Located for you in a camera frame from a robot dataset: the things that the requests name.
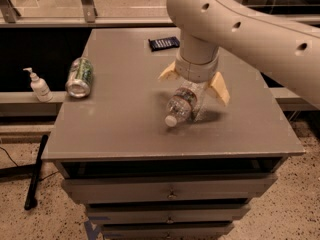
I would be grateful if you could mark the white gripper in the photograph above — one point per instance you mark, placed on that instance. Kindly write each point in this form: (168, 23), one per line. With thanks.
(196, 71)

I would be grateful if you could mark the clear plastic water bottle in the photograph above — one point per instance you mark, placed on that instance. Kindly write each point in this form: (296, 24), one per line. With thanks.
(185, 103)

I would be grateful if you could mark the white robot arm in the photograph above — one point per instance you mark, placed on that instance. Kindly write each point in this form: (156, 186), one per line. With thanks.
(286, 51)

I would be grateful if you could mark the white pump lotion bottle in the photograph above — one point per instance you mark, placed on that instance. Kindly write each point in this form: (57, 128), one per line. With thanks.
(39, 86)

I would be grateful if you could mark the green aluminium soda can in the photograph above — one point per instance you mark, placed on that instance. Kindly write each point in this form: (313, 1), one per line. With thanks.
(80, 78)

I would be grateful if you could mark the grey drawer cabinet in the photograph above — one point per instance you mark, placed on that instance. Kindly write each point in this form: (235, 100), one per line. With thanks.
(139, 178)

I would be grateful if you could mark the metal window railing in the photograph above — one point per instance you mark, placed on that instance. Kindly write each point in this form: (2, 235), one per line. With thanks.
(107, 13)

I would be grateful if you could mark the black floor stand leg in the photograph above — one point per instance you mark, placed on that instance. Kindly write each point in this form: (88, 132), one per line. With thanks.
(31, 201)

